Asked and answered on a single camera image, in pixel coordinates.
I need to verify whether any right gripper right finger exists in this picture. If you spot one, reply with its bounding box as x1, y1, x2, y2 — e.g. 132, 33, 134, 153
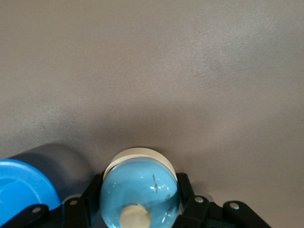
175, 172, 271, 228

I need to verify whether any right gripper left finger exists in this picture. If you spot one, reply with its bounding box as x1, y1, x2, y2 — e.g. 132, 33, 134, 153
0, 174, 105, 228

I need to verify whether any light blue dome bell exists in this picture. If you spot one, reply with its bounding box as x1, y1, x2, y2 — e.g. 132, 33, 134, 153
99, 147, 181, 228

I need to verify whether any blue plastic tray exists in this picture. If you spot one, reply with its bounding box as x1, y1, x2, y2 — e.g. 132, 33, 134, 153
0, 158, 62, 224

